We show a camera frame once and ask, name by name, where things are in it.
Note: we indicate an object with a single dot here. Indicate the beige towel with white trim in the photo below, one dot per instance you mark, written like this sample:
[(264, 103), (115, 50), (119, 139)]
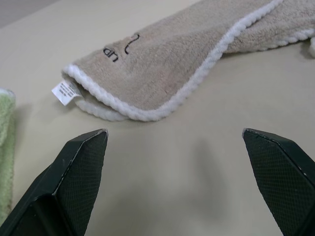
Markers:
[(160, 81)]

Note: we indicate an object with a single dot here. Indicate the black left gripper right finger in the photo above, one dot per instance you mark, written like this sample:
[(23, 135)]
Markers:
[(283, 177)]

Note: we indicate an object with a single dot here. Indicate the light green towel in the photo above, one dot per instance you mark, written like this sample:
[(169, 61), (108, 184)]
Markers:
[(5, 147)]

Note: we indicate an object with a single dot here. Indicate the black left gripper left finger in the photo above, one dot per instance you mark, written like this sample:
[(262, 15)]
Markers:
[(71, 182)]

